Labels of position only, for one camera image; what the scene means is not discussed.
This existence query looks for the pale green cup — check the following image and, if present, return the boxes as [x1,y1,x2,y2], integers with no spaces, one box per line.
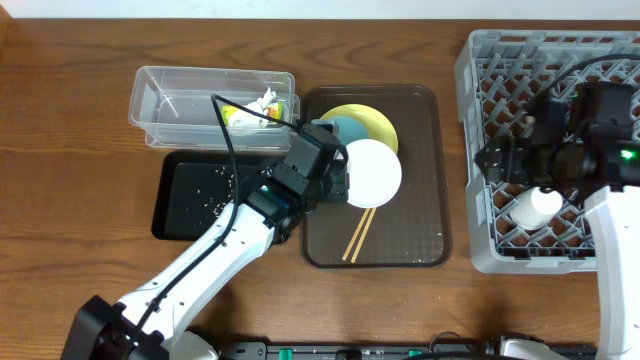
[508,187,563,230]

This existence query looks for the light blue bowl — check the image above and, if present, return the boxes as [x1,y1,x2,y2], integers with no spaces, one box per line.
[331,115,369,145]

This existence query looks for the pink bowl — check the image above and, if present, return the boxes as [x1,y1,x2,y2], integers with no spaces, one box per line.
[346,139,402,208]

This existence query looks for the white tissue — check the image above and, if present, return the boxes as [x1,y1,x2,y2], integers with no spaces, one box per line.
[228,87,277,128]

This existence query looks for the rice food scraps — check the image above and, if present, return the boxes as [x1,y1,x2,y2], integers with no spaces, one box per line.
[203,165,235,217]

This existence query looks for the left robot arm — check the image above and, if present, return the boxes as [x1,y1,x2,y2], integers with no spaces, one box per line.
[61,147,350,359]

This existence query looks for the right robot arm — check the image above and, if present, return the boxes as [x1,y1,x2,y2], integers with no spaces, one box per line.
[474,136,639,359]

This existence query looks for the grey dishwasher rack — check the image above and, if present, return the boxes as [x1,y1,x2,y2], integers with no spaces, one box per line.
[454,29,639,275]

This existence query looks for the black waste tray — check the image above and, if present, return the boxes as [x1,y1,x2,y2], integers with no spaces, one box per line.
[151,150,282,241]

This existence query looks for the clear plastic waste bin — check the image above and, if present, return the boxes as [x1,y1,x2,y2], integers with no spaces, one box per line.
[129,66,300,151]

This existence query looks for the wooden chopstick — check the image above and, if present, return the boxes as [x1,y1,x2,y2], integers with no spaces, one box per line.
[349,207,378,265]
[341,206,374,262]

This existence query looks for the yellow plate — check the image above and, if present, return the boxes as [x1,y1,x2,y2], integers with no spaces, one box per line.
[320,104,398,153]

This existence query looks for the brown serving tray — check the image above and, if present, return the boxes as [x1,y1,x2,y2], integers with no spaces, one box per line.
[301,85,452,268]

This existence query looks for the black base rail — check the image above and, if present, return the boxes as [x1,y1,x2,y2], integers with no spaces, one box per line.
[219,332,597,360]

